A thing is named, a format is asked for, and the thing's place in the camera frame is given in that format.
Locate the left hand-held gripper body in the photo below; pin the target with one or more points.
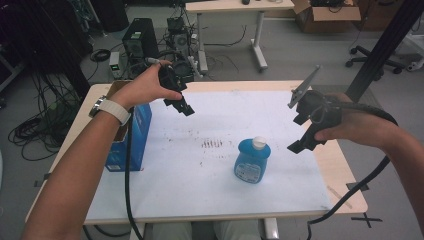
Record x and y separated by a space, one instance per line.
171 80

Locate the white wristwatch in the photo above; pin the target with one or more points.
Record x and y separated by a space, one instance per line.
113 108

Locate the person's right hand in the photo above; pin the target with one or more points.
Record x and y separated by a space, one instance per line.
360 130

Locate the grey power supply unit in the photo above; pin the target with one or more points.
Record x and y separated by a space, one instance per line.
114 65

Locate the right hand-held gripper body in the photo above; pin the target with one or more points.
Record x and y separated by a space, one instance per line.
320 111

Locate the black office chair base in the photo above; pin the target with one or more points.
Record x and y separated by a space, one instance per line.
373 58

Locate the brown cardboard box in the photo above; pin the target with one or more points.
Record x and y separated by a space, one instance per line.
328 16

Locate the black metal stand pole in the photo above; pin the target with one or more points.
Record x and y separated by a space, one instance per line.
383 43

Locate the white desk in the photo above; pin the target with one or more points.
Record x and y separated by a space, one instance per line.
233 6

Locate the open computer case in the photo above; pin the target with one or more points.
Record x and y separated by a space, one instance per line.
178 36

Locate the white table leg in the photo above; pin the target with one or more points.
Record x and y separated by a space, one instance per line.
270 230

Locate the person's left hand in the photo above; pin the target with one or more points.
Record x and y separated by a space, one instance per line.
143 88

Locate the blue bottle with white cap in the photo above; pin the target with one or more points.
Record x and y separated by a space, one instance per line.
250 163

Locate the black tape strip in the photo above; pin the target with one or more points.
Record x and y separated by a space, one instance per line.
356 186

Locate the blue cardboard box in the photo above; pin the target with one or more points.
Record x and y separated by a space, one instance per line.
140 133

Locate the black computer tower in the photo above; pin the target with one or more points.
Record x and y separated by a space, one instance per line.
140 40

